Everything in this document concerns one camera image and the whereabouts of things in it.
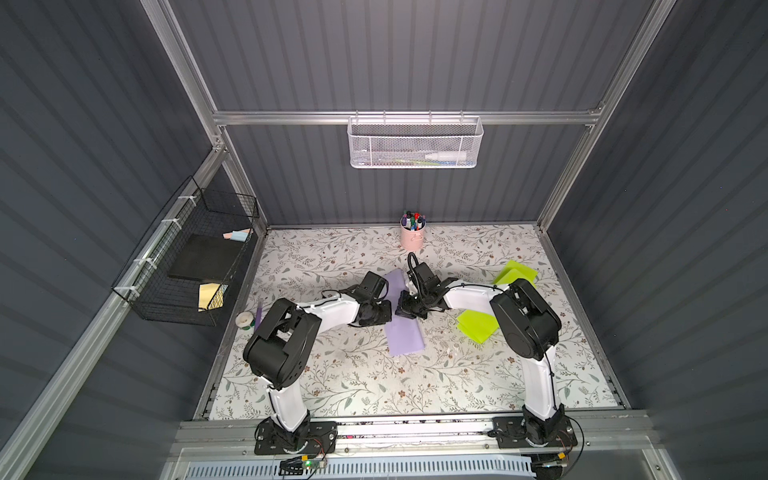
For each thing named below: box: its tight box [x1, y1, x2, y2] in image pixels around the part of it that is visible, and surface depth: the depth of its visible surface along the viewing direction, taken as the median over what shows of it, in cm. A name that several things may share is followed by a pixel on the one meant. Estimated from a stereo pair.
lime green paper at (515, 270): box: [493, 260, 539, 287], surface depth 104 cm
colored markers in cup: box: [401, 210, 427, 231], surface depth 107 cm
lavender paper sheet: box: [384, 269, 425, 357], surface depth 93 cm
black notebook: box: [168, 233, 244, 282], surface depth 76 cm
